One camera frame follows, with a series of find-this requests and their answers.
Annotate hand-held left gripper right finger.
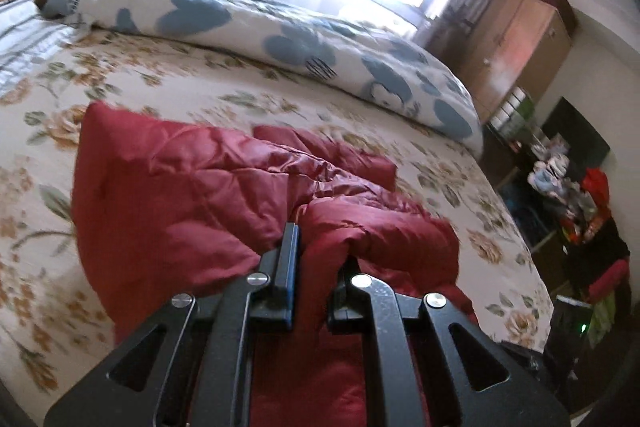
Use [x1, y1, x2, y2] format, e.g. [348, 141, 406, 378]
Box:
[327, 256, 571, 427]

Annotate dark wooden side cabinet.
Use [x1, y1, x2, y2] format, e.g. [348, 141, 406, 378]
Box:
[480, 127, 568, 280]

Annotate black screen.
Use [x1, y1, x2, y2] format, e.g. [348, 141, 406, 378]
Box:
[542, 97, 612, 178]

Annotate green and white boxes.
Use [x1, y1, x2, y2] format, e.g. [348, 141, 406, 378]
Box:
[487, 89, 536, 142]

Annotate pile of small clutter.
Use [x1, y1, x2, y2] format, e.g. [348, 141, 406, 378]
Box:
[530, 137, 601, 228]

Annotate striped pillow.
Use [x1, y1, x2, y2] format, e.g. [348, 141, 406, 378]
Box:
[0, 0, 81, 100]

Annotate red quilted jacket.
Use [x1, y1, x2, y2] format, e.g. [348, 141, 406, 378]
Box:
[70, 101, 478, 427]

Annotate red cloth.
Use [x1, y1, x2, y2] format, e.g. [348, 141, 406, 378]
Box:
[580, 167, 611, 210]

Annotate white duvet with blue flowers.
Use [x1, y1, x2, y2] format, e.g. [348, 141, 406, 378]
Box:
[40, 0, 485, 158]

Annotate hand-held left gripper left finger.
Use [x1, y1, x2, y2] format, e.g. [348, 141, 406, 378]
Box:
[44, 222, 301, 427]

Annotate wooden wardrobe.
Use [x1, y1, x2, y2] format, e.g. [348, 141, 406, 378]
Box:
[425, 0, 576, 122]

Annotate floral bed sheet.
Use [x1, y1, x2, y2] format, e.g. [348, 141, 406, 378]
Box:
[0, 24, 553, 427]

